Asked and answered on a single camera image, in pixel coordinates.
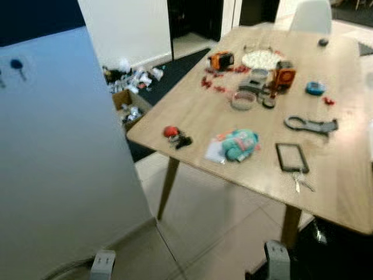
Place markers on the small red plastic part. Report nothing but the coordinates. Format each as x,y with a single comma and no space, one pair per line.
205,83
329,100
213,71
220,89
240,69

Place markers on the small blue device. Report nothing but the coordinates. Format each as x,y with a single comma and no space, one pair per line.
315,88

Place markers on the tall orange black device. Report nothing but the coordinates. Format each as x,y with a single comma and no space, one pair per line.
284,76

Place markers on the small black ball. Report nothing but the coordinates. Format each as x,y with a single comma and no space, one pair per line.
323,42

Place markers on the small black tape roll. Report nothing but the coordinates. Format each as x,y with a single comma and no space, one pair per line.
268,104

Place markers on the small pale tape roll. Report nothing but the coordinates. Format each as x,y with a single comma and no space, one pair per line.
259,74

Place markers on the teal plush toy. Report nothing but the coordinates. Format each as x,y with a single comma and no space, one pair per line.
240,144

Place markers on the grey box device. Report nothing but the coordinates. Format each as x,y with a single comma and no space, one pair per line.
250,87

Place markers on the white shell chair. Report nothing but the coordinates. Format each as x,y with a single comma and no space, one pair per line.
310,16

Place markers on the white round patterned plate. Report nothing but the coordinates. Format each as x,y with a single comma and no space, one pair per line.
260,58

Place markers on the large white tape roll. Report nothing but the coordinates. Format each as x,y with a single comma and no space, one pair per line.
234,102

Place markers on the clear plastic paper sleeve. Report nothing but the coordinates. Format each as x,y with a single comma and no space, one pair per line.
213,153

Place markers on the light wooden table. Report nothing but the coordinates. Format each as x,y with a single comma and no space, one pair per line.
204,116

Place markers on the wide orange black device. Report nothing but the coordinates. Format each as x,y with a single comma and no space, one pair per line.
221,59

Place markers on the red fob key bunch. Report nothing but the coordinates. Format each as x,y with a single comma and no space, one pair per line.
169,131

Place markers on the dark navy rug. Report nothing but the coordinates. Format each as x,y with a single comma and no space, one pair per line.
175,73

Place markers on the crumpled plastic rubbish pile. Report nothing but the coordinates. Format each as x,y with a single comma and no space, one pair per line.
134,77

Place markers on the brown cardboard box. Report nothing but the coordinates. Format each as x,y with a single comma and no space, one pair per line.
122,100

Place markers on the white partition board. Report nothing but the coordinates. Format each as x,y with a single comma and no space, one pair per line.
58,175

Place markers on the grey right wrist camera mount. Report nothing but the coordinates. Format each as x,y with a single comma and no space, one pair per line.
278,259

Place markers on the blue round wall hook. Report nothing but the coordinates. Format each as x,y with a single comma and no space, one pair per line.
16,63

